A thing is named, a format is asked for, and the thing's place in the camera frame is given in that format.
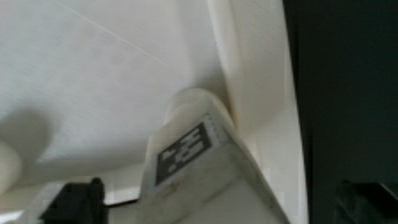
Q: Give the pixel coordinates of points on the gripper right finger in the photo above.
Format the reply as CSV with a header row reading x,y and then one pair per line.
x,y
366,203

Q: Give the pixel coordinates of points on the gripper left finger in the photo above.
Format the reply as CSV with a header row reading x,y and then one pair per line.
x,y
76,207

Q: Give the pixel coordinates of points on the white table leg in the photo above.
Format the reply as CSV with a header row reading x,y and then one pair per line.
x,y
202,184

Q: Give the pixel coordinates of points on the white square tabletop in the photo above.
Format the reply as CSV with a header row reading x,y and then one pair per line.
x,y
99,57

